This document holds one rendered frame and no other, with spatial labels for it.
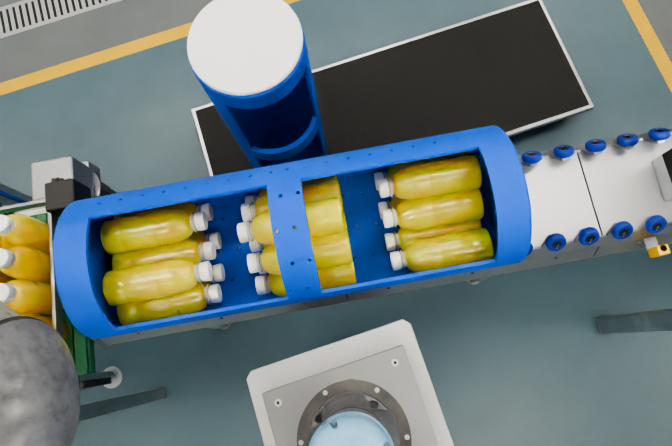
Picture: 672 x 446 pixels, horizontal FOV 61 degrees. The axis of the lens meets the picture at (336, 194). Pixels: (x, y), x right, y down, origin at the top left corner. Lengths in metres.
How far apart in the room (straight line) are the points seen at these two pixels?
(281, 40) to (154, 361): 1.43
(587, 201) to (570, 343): 1.01
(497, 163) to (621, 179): 0.47
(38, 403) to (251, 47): 0.97
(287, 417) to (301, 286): 0.23
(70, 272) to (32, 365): 0.50
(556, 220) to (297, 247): 0.65
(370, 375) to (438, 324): 1.25
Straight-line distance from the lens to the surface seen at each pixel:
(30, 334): 0.69
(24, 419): 0.64
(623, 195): 1.48
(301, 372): 1.09
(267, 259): 1.12
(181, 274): 1.15
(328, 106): 2.28
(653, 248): 1.48
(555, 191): 1.43
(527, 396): 2.32
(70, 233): 1.16
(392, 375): 1.02
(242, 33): 1.42
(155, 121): 2.57
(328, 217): 1.07
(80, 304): 1.15
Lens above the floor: 2.23
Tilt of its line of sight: 75 degrees down
